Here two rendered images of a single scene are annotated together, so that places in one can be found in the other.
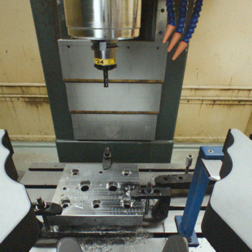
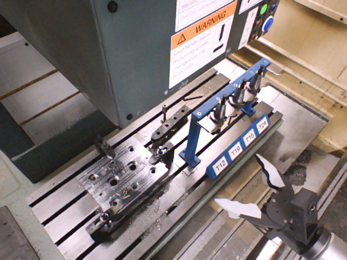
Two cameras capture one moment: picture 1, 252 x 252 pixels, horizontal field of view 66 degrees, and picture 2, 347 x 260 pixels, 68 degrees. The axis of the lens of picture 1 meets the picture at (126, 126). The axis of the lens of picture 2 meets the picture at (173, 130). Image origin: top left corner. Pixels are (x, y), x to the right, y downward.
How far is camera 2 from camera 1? 0.53 m
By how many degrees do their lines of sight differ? 42
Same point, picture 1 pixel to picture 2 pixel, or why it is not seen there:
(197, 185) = (195, 134)
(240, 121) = not seen: hidden behind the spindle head
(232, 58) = not seen: outside the picture
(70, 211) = (124, 203)
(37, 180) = (54, 206)
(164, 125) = not seen: hidden behind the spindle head
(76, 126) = (33, 133)
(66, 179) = (93, 187)
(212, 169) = (207, 126)
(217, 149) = (201, 110)
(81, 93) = (25, 100)
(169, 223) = (178, 160)
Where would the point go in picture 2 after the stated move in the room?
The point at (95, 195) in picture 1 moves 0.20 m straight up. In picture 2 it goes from (128, 181) to (122, 156)
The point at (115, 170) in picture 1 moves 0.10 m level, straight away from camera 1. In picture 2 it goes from (121, 152) to (106, 139)
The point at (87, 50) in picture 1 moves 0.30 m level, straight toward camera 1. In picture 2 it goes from (14, 54) to (76, 95)
